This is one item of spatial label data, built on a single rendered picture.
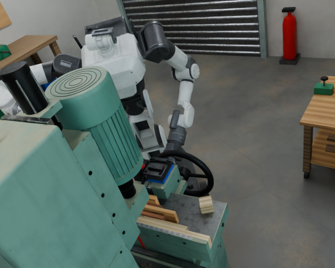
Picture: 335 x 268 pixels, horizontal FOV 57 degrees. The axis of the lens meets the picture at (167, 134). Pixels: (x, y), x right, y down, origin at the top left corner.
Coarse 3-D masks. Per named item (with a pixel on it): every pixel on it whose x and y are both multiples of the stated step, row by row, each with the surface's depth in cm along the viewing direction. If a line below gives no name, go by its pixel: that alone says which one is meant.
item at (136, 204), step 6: (138, 186) 106; (144, 186) 106; (138, 192) 104; (144, 192) 106; (132, 198) 103; (138, 198) 103; (144, 198) 107; (132, 204) 101; (138, 204) 104; (144, 204) 107; (132, 210) 101; (138, 210) 104; (138, 216) 104
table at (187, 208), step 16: (176, 192) 127; (176, 208) 117; (192, 208) 115; (224, 208) 111; (192, 224) 109; (208, 224) 108; (224, 224) 112; (144, 240) 113; (160, 240) 108; (192, 256) 105; (208, 256) 100
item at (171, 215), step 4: (144, 208) 114; (148, 208) 113; (152, 208) 112; (156, 208) 112; (160, 208) 111; (160, 212) 111; (164, 212) 109; (168, 212) 109; (172, 212) 108; (168, 216) 110; (172, 216) 109; (176, 216) 109; (168, 220) 112; (172, 220) 111; (176, 220) 110
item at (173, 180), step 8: (176, 168) 126; (168, 176) 122; (176, 176) 126; (144, 184) 122; (152, 184) 121; (160, 184) 120; (168, 184) 121; (176, 184) 127; (160, 192) 120; (168, 192) 121
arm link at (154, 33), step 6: (150, 24) 139; (156, 24) 139; (144, 30) 141; (150, 30) 138; (156, 30) 138; (162, 30) 140; (150, 36) 137; (156, 36) 136; (162, 36) 138; (150, 42) 137; (156, 42) 135; (162, 42) 136; (168, 42) 141; (174, 48) 145; (168, 54) 143
